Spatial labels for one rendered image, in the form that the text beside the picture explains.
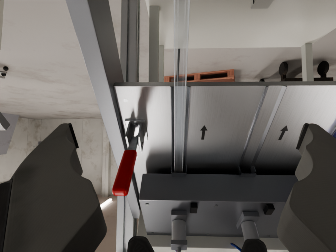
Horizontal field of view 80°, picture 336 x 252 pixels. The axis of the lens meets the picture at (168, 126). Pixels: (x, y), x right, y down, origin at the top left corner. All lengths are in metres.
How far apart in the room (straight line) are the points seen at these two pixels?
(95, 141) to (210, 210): 10.91
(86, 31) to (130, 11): 0.37
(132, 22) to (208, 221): 0.47
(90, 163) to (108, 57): 11.15
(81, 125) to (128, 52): 11.11
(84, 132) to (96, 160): 1.65
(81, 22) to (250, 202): 0.30
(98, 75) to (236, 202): 0.25
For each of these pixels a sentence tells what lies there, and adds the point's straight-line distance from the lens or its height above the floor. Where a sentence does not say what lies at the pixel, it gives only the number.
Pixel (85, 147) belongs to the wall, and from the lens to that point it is 11.45.
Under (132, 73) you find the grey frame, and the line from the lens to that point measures 0.51.
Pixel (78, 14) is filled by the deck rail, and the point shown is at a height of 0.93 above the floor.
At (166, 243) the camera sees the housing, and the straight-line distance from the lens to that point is 0.43.
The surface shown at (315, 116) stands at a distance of 0.32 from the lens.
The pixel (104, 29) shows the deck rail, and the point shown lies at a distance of 0.24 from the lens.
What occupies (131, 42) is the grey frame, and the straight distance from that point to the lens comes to 0.54.
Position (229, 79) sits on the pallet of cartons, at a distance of 3.22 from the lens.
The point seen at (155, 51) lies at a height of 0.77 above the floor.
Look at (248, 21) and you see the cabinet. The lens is 0.86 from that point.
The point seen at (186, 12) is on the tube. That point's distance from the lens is 0.20.
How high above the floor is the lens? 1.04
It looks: 4 degrees down
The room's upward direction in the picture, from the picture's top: 180 degrees counter-clockwise
